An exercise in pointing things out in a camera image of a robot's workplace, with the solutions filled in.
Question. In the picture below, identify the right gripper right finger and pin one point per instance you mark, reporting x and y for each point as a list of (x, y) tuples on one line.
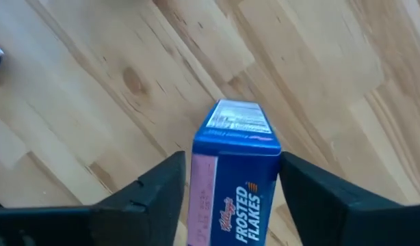
[(333, 222)]

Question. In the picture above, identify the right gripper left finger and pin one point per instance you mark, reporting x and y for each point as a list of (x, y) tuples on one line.
[(141, 212)]

